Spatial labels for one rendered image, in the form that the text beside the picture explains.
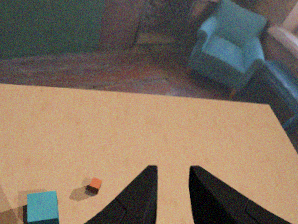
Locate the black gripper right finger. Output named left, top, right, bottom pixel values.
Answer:
left=189, top=165, right=291, bottom=224

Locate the small orange block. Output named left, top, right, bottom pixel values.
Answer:
left=89, top=177, right=101, bottom=194

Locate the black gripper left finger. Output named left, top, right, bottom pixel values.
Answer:
left=85, top=165, right=157, bottom=224

